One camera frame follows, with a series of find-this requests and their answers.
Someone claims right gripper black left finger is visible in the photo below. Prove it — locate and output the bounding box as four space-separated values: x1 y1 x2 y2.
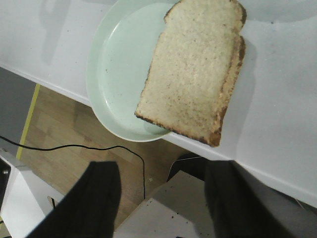
28 162 121 238

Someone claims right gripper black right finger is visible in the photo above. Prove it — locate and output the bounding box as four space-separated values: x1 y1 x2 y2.
205 161 301 238

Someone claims white bread slice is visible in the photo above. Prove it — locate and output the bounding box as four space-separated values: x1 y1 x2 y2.
135 0 246 147

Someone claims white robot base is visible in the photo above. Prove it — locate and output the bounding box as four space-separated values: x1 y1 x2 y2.
0 149 64 238

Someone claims light green round plate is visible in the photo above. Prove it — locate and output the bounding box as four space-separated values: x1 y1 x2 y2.
86 0 174 142

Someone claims black cable on floor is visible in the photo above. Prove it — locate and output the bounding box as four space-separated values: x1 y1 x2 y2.
0 135 146 200

